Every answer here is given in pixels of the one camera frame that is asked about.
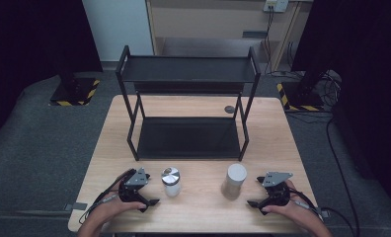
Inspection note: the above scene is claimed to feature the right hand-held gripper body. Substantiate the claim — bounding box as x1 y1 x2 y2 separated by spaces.
262 171 294 208

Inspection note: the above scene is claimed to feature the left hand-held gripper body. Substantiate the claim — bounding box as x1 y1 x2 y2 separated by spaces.
117 167 151 207

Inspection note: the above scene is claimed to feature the glass jar with silver lid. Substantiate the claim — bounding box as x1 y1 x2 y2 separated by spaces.
160 166 182 198

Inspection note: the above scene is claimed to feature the glass jar with white lid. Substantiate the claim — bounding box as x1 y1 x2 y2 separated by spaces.
220 163 248 200

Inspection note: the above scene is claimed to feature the black metal shelf rack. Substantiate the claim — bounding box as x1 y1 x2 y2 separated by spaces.
115 44 262 163

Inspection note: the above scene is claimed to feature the person's right hand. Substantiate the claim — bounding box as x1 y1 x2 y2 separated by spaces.
261 179 323 232

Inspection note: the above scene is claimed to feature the person's left hand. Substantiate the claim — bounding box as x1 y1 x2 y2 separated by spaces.
84 192 148 231

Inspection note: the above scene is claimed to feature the black stand with striped base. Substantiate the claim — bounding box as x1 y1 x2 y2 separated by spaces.
275 68 326 113
48 58 101 108

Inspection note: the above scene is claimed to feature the black curtain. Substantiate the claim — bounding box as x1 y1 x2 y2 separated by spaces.
291 0 391 206
0 0 104 150

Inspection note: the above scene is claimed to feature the beige wooden cabinet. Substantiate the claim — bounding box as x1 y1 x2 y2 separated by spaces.
145 0 314 73

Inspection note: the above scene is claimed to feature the left hand-held gripper cable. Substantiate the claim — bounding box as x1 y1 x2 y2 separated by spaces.
78 168 136 225

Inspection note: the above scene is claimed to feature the hand-held gripper cable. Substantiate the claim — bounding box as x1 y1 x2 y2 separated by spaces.
288 189 361 237
78 168 136 225

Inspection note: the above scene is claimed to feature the grey metal table bracket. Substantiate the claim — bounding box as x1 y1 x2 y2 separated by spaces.
63 201 89 212

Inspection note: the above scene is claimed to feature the right hand-held gripper cable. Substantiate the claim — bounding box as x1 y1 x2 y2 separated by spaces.
288 189 361 237

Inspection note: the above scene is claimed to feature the black floor cable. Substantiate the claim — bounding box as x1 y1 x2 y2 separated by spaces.
325 117 361 237

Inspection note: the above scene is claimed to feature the tangle of black cables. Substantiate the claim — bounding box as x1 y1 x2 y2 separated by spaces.
313 69 344 111

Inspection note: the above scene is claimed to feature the black cable from wall socket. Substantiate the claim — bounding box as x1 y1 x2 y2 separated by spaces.
263 5 276 75

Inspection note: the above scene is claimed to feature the grey cabinet handle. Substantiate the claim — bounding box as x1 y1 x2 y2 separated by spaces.
242 31 269 40

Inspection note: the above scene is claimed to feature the white wall socket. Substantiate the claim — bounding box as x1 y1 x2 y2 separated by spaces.
263 0 289 14

